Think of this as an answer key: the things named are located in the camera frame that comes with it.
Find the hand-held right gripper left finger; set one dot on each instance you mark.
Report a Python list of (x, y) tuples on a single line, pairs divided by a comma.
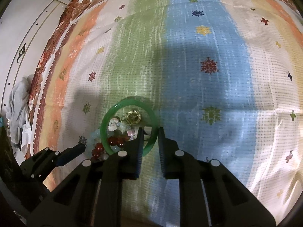
[(139, 146)]

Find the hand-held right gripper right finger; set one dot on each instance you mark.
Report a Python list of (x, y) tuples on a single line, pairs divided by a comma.
[(162, 151)]

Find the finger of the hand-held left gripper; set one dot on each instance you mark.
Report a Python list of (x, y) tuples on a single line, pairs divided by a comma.
[(71, 153)]

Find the white shell pendant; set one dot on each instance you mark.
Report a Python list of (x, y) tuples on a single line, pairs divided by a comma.
[(114, 124)]

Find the green jade bangle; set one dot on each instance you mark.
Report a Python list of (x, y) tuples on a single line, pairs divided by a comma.
[(104, 128)]

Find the grey crumpled cloth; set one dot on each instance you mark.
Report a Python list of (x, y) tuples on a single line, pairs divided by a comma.
[(17, 104)]

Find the striped colourful blanket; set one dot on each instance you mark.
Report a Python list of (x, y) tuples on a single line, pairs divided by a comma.
[(189, 63)]

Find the white headboard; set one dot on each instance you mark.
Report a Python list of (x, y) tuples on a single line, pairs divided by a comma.
[(26, 35)]

